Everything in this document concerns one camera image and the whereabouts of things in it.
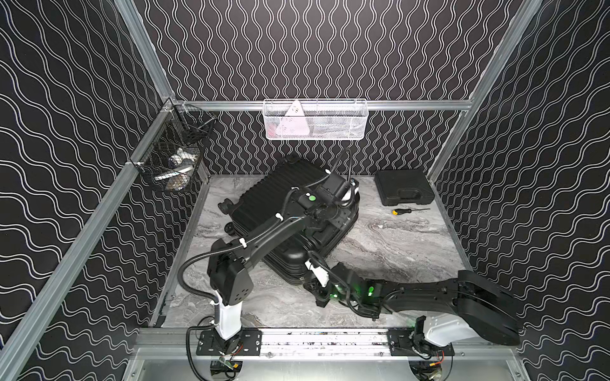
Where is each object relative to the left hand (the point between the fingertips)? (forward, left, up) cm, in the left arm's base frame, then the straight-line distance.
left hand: (342, 205), depth 78 cm
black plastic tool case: (+28, -31, -18) cm, 46 cm away
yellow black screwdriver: (+18, -31, -24) cm, 42 cm away
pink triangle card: (+29, +18, +12) cm, 36 cm away
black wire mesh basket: (+34, +65, +4) cm, 74 cm away
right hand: (-21, +11, -16) cm, 29 cm away
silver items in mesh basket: (+12, +58, +3) cm, 59 cm away
